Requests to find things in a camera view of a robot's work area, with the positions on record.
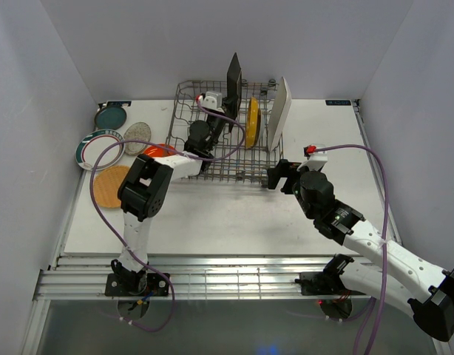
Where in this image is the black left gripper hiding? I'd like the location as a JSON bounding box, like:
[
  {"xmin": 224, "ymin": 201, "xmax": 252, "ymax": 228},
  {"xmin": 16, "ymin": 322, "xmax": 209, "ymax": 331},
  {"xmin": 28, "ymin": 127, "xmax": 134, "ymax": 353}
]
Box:
[{"xmin": 206, "ymin": 95, "xmax": 238, "ymax": 152}]

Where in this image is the yellow polka dot plate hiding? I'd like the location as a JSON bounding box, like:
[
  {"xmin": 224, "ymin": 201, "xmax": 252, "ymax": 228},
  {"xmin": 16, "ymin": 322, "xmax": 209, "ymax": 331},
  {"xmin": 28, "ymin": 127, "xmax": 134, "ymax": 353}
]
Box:
[{"xmin": 245, "ymin": 97, "xmax": 262, "ymax": 149}]

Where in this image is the green square glazed plate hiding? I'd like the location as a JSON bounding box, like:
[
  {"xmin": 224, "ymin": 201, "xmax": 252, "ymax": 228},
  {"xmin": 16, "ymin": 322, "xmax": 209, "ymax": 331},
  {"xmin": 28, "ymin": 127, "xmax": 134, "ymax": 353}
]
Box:
[{"xmin": 226, "ymin": 53, "xmax": 243, "ymax": 121}]

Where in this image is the white rectangular plate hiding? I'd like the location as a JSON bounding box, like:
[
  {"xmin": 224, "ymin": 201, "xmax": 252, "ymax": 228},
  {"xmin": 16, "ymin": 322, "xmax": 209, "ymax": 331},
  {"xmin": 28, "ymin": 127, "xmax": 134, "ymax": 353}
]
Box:
[{"xmin": 267, "ymin": 77, "xmax": 292, "ymax": 152}]

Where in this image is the woven bamboo round plate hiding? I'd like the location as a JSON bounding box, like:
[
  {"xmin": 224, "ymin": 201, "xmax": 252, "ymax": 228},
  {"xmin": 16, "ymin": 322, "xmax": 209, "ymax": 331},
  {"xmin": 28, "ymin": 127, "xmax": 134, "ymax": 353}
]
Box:
[{"xmin": 93, "ymin": 165, "xmax": 129, "ymax": 209}]

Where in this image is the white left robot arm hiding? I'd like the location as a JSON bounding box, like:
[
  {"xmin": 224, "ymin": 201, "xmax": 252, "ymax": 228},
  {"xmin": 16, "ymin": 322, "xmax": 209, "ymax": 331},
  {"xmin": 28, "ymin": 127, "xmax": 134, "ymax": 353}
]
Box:
[{"xmin": 111, "ymin": 92, "xmax": 239, "ymax": 296}]

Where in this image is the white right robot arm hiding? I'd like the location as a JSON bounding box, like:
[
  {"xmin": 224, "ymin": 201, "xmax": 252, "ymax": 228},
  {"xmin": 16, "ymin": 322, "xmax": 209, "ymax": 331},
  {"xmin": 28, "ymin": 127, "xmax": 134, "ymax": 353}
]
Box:
[{"xmin": 267, "ymin": 158, "xmax": 454, "ymax": 342}]

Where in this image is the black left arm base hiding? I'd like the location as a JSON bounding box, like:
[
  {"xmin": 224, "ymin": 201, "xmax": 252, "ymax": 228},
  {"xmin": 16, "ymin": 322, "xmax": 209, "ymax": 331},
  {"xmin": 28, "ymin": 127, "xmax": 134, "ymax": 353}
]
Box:
[{"xmin": 104, "ymin": 273, "xmax": 170, "ymax": 297}]

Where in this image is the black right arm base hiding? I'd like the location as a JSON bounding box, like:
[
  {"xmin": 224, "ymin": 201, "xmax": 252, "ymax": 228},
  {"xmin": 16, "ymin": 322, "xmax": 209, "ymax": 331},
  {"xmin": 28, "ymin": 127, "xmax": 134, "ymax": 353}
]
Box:
[{"xmin": 294, "ymin": 271, "xmax": 359, "ymax": 296}]

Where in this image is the black xdof label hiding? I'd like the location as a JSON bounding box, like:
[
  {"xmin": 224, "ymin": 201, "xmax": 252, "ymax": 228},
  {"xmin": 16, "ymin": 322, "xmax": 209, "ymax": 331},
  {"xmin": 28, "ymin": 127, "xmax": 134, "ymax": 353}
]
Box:
[{"xmin": 325, "ymin": 99, "xmax": 352, "ymax": 107}]

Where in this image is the orange round plate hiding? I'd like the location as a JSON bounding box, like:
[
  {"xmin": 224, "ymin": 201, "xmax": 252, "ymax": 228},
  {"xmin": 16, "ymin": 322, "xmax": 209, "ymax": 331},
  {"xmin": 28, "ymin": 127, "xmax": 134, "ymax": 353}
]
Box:
[{"xmin": 143, "ymin": 143, "xmax": 175, "ymax": 158}]

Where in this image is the speckled beige oval plate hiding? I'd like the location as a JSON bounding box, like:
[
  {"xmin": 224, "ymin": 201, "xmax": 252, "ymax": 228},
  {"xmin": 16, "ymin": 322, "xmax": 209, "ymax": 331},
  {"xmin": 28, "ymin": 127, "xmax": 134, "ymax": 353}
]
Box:
[{"xmin": 123, "ymin": 122, "xmax": 152, "ymax": 156}]

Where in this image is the black label back left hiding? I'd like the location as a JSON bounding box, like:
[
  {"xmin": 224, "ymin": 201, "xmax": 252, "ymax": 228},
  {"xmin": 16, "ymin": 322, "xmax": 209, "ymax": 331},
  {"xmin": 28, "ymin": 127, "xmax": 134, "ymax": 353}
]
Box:
[{"xmin": 98, "ymin": 101, "xmax": 132, "ymax": 109}]

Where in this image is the dark teal round plate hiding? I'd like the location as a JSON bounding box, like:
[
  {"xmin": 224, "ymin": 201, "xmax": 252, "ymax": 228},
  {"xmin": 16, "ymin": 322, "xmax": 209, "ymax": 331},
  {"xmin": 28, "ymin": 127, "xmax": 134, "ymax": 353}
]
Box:
[{"xmin": 94, "ymin": 106, "xmax": 127, "ymax": 129}]

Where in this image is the white plate striped rim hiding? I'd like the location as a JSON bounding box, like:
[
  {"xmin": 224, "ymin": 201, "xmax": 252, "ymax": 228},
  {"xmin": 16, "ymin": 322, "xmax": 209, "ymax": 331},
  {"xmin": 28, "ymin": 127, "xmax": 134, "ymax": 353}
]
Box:
[{"xmin": 75, "ymin": 129, "xmax": 124, "ymax": 170}]

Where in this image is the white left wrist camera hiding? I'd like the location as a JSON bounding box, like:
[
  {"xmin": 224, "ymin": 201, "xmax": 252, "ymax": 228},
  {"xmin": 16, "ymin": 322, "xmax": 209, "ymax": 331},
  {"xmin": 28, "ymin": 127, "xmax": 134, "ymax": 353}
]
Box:
[{"xmin": 196, "ymin": 91, "xmax": 225, "ymax": 113}]

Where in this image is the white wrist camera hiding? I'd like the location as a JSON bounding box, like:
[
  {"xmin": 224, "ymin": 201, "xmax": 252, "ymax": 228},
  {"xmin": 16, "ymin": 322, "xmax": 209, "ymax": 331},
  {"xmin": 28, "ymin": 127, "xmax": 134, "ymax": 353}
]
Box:
[
  {"xmin": 196, "ymin": 91, "xmax": 225, "ymax": 113},
  {"xmin": 297, "ymin": 143, "xmax": 328, "ymax": 173}
]

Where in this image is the grey wire dish rack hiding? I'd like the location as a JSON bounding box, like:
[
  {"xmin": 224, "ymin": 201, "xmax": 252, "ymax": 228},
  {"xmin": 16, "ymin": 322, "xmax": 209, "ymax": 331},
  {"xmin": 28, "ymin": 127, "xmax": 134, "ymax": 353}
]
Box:
[{"xmin": 166, "ymin": 78, "xmax": 285, "ymax": 186}]

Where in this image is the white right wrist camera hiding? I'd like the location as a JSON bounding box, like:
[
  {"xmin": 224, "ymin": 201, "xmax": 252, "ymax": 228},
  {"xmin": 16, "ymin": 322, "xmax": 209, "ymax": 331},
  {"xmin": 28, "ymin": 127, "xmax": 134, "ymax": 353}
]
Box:
[{"xmin": 297, "ymin": 143, "xmax": 328, "ymax": 173}]

